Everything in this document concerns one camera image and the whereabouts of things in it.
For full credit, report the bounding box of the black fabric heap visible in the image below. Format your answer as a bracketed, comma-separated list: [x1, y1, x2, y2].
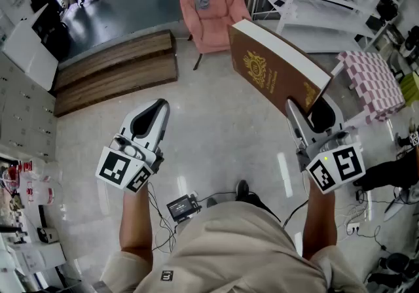
[32, 7, 71, 60]

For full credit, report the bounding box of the pink checkered cloth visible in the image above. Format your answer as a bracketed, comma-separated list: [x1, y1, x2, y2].
[337, 50, 407, 126]

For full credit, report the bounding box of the green object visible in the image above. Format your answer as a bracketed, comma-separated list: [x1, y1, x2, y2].
[399, 71, 419, 106]

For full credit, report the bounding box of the person's black trouser leg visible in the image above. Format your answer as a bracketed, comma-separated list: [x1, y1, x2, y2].
[244, 192, 282, 224]

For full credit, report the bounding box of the white box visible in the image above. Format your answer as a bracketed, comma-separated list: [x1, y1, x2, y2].
[1, 3, 60, 92]

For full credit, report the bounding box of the black cable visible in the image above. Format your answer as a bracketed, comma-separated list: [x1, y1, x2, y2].
[283, 198, 310, 229]
[147, 182, 177, 253]

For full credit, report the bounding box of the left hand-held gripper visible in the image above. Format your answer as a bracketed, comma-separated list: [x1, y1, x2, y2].
[95, 98, 171, 194]

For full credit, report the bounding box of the gray drawer cabinet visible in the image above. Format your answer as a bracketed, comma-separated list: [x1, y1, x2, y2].
[0, 52, 57, 162]

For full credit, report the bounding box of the white metal shelf rack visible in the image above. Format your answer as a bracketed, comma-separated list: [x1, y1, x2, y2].
[250, 0, 413, 54]

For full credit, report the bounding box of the person's left forearm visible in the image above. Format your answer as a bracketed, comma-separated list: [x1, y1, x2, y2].
[118, 182, 155, 265]

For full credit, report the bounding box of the black screen device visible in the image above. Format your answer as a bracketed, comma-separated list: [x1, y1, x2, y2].
[166, 192, 202, 223]

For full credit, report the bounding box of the brown wooden plank platform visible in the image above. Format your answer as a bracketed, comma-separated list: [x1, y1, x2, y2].
[52, 29, 179, 118]

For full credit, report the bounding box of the person's right forearm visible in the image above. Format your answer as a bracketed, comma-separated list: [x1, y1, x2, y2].
[301, 177, 338, 262]

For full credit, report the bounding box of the small white black device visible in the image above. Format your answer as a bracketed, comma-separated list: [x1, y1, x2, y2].
[36, 226, 60, 243]

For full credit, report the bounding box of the pink cushioned armchair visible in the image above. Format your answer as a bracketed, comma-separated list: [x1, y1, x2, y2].
[176, 0, 253, 71]

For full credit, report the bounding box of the brown hardcover book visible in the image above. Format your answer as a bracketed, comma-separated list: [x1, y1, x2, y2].
[228, 18, 333, 116]

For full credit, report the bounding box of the pile of red white packets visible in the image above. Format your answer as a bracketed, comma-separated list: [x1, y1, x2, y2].
[18, 160, 64, 208]

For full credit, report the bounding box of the person's beige shirt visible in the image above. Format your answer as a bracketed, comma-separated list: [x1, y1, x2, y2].
[100, 201, 367, 293]

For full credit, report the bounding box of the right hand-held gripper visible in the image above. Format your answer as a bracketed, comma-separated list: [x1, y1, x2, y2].
[285, 94, 367, 195]

